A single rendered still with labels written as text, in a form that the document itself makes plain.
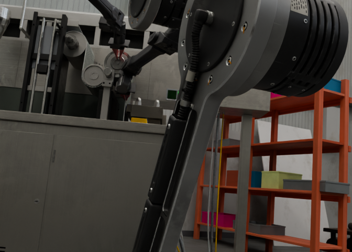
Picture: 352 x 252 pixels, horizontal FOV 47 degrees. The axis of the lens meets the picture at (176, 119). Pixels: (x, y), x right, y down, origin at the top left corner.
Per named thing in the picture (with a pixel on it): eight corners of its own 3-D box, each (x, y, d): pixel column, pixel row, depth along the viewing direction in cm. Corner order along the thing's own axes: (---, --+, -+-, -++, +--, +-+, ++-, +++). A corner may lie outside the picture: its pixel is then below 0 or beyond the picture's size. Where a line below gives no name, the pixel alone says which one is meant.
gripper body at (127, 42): (128, 49, 205) (128, 35, 200) (107, 46, 205) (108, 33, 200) (130, 43, 210) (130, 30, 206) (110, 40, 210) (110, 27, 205)
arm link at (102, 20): (117, 27, 191) (122, 11, 193) (93, 22, 192) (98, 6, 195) (121, 39, 203) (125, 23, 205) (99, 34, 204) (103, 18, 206)
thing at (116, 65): (108, 66, 213) (113, 53, 214) (108, 67, 215) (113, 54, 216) (121, 71, 213) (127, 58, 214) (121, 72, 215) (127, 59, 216)
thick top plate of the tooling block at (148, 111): (130, 116, 207) (131, 104, 208) (135, 127, 247) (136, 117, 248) (162, 118, 207) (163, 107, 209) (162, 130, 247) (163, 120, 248)
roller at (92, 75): (80, 85, 213) (83, 63, 215) (89, 96, 238) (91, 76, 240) (103, 87, 213) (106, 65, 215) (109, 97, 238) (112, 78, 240)
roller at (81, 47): (58, 55, 216) (61, 30, 218) (68, 69, 241) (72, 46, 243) (84, 57, 216) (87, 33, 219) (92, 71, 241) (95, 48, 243)
